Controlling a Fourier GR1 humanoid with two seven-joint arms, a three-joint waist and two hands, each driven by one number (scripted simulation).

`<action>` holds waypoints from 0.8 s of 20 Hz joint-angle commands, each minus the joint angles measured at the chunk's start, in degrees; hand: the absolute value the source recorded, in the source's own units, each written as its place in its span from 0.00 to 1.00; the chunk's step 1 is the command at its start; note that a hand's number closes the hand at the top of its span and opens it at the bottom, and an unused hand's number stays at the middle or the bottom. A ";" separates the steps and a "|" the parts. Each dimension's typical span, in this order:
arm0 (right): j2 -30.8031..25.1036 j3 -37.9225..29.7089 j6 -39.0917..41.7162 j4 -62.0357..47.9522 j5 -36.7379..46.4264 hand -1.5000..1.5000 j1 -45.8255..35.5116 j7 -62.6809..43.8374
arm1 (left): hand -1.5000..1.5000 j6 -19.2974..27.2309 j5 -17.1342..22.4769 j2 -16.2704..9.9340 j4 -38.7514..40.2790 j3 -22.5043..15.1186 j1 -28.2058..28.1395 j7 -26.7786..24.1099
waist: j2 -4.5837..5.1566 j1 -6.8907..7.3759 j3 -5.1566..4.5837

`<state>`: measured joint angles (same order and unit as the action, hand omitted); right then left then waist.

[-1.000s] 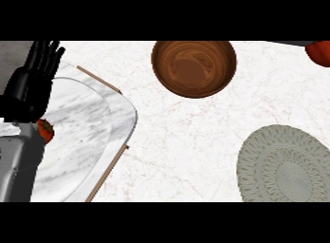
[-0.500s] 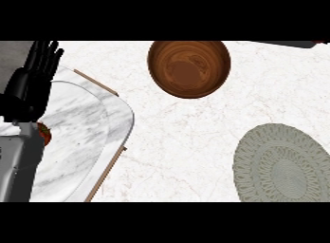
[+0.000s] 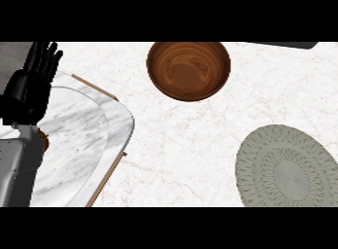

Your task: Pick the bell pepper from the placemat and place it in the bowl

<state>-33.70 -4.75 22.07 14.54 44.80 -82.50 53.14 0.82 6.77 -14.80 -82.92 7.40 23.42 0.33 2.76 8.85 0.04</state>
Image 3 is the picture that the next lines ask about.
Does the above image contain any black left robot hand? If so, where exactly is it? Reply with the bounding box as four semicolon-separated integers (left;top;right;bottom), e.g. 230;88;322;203
0;41;65;126

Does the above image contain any brown wooden bowl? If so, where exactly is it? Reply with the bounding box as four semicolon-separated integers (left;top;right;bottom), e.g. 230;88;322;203
146;41;233;103

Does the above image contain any grey-green oval woven placemat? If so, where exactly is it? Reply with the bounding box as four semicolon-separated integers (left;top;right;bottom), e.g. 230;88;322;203
234;124;338;208

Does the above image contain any small reddish-brown round object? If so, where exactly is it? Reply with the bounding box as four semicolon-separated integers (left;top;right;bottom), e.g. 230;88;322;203
35;127;52;154

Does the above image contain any white marble rounded board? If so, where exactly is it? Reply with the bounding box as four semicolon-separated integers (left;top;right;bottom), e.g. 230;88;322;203
0;71;137;208

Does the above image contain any dark grey flat appliance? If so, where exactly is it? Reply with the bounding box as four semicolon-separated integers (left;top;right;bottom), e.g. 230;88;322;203
246;41;319;51

